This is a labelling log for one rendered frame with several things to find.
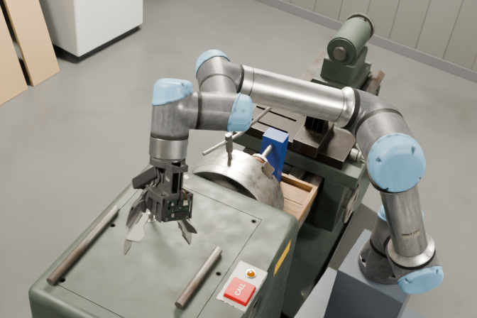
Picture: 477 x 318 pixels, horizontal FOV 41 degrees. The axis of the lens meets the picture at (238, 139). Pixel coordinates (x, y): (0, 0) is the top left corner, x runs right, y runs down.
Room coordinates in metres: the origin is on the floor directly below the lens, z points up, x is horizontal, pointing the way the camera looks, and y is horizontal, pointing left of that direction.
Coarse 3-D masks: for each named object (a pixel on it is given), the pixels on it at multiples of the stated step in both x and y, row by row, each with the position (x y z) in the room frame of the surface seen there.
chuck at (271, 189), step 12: (204, 156) 1.55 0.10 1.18; (216, 156) 1.51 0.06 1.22; (240, 156) 1.51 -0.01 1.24; (240, 168) 1.45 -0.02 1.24; (252, 168) 1.47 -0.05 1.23; (252, 180) 1.42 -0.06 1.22; (264, 180) 1.45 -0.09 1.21; (276, 180) 1.48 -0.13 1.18; (264, 192) 1.41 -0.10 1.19; (276, 192) 1.45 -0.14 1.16; (276, 204) 1.42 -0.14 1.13
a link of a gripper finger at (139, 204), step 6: (138, 198) 0.91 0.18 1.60; (144, 198) 0.91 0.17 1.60; (138, 204) 0.89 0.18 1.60; (144, 204) 0.90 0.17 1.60; (132, 210) 0.89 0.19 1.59; (138, 210) 0.89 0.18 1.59; (144, 210) 0.89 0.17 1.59; (132, 216) 0.88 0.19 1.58; (126, 222) 0.87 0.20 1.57; (132, 222) 0.87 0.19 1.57
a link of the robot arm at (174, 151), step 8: (152, 136) 0.98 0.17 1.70; (152, 144) 0.94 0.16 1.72; (160, 144) 0.94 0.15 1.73; (168, 144) 0.94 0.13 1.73; (176, 144) 0.94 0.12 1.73; (184, 144) 0.95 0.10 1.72; (152, 152) 0.94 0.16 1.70; (160, 152) 0.93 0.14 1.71; (168, 152) 0.93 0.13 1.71; (176, 152) 0.93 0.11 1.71; (184, 152) 0.95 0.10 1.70; (160, 160) 0.93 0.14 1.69; (168, 160) 0.93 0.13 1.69; (176, 160) 0.93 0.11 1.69
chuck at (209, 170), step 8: (200, 168) 1.46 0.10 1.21; (208, 168) 1.45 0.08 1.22; (216, 168) 1.44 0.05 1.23; (224, 168) 1.44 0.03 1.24; (200, 176) 1.44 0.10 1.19; (208, 176) 1.43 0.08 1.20; (216, 176) 1.42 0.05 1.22; (224, 176) 1.41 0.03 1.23; (232, 176) 1.41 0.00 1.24; (240, 176) 1.42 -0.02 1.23; (224, 184) 1.41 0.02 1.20; (232, 184) 1.40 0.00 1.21; (240, 184) 1.39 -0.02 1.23; (248, 184) 1.40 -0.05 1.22; (240, 192) 1.39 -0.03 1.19; (248, 192) 1.38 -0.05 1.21; (256, 192) 1.39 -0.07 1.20; (264, 200) 1.39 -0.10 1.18
